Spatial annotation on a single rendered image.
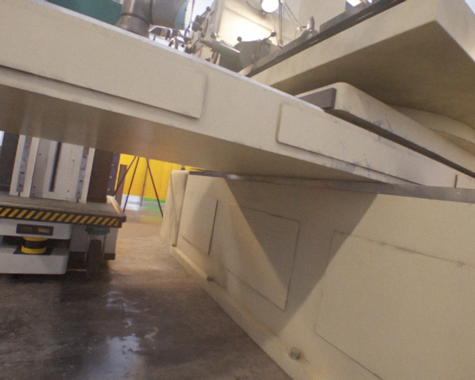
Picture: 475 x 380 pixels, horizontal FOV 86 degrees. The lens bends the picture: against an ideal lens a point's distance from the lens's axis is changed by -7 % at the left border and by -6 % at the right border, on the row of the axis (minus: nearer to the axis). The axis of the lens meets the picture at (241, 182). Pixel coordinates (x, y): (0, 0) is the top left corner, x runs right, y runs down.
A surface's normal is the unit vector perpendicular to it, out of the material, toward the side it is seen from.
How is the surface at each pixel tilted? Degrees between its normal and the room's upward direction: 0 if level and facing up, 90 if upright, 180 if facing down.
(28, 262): 90
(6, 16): 90
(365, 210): 90
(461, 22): 90
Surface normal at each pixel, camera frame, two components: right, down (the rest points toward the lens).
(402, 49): -0.16, 0.99
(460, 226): -0.85, -0.15
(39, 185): 0.49, 0.06
